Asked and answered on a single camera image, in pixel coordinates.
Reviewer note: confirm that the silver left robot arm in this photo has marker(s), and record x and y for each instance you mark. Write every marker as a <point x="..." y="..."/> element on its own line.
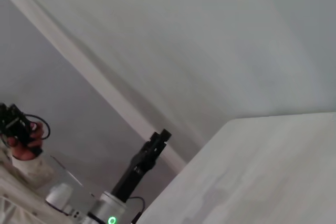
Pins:
<point x="110" y="205"/>

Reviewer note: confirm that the person's hand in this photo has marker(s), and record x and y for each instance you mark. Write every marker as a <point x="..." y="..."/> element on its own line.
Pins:
<point x="25" y="153"/>

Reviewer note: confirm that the forearm in beige patterned sleeve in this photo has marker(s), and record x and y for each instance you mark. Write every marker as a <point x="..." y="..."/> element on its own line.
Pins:
<point x="34" y="174"/>

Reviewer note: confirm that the black handheld controller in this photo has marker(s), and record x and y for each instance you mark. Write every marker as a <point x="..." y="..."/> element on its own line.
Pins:
<point x="15" y="127"/>

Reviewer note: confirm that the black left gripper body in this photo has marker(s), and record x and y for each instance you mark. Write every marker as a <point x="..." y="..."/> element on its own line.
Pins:
<point x="134" y="174"/>

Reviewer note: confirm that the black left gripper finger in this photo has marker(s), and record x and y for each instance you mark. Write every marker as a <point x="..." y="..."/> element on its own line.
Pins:
<point x="166" y="135"/>
<point x="152" y="145"/>

